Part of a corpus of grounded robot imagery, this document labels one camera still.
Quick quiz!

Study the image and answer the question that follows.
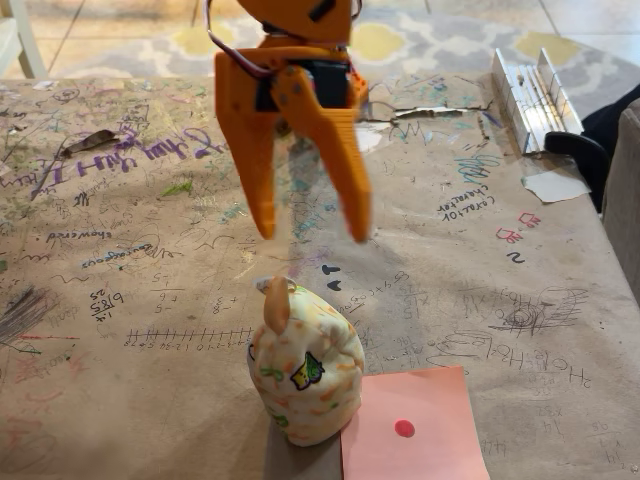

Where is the white patterned plush toy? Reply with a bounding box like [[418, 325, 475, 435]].
[[246, 275, 367, 448]]

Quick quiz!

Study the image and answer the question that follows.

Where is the orange robot arm base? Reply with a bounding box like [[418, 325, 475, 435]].
[[348, 69, 371, 110]]

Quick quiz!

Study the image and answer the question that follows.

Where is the grey yellow patterned rug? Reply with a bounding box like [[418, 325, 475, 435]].
[[49, 8, 640, 122]]

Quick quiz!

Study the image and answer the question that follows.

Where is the dried brown leaf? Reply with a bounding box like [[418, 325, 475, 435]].
[[61, 129, 122, 159]]

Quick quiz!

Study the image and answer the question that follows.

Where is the scribbled brown paper table cover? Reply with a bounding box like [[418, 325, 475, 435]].
[[0, 73, 640, 480]]

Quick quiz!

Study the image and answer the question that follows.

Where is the black chair armrest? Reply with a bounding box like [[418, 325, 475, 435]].
[[543, 131, 612, 215]]

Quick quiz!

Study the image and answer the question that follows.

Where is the pink sticky note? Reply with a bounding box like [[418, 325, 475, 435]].
[[340, 365, 492, 480]]

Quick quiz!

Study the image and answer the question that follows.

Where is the white furniture leg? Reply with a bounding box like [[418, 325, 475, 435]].
[[0, 0, 50, 81]]

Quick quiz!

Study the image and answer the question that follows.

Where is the dark cloth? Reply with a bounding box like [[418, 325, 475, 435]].
[[581, 83, 640, 147]]

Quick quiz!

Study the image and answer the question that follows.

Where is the grey upholstered chair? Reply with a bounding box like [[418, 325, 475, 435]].
[[601, 97, 640, 302]]

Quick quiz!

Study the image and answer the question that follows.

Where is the red white black servo cable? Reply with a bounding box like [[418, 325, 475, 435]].
[[205, 0, 275, 80]]

